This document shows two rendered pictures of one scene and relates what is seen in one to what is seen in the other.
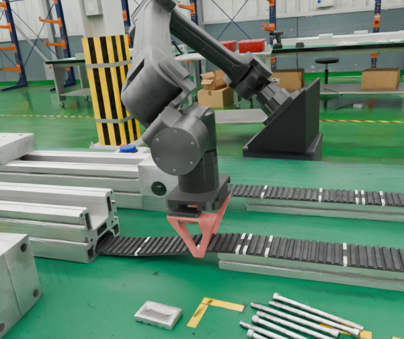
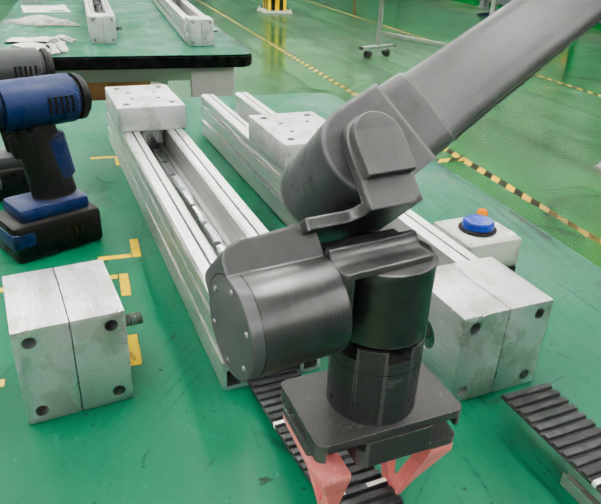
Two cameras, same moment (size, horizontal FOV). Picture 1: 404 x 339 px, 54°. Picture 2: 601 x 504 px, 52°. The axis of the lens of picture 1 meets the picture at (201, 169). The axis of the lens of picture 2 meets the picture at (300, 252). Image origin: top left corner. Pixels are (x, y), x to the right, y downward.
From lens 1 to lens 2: 0.32 m
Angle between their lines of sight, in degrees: 43
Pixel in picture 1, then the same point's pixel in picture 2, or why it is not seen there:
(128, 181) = not seen: hidden behind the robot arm
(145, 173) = not seen: hidden behind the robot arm
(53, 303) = (124, 419)
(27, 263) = (112, 347)
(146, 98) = (302, 187)
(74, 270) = (201, 386)
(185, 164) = (238, 362)
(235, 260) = not seen: outside the picture
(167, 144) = (223, 306)
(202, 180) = (348, 395)
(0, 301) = (47, 379)
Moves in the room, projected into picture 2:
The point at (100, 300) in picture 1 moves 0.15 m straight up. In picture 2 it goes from (160, 462) to (146, 304)
